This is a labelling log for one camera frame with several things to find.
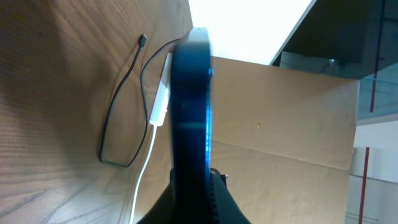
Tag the blue Galaxy smartphone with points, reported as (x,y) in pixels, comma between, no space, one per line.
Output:
(190,114)

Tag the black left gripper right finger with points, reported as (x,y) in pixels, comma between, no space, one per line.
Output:
(223,206)

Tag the cardboard box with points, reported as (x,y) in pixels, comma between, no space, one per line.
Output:
(285,138)

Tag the white power strip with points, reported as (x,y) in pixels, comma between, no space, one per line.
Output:
(161,101)

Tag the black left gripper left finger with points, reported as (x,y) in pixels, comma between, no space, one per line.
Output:
(163,211)

